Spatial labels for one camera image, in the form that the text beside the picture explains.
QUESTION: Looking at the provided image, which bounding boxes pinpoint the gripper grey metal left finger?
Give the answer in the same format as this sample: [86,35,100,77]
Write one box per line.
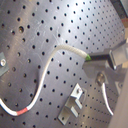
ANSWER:
[83,62,126,94]

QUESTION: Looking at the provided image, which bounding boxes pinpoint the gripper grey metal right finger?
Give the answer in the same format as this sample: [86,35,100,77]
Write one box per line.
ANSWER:
[110,44,128,70]

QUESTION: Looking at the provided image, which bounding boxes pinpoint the white braided cable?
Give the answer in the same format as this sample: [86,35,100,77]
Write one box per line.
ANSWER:
[0,44,112,117]

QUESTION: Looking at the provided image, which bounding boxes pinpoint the black perforated breadboard plate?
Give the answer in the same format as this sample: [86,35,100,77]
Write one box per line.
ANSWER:
[0,0,125,128]

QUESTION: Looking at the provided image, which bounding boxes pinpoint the metal clip at left edge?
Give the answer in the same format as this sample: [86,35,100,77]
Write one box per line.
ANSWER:
[0,52,9,76]

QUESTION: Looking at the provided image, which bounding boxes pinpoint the thin white wire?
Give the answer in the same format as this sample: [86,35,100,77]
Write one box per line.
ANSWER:
[101,81,115,117]

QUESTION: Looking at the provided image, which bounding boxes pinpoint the metal cable clip bracket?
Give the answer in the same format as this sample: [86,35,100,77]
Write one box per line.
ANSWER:
[58,84,83,125]

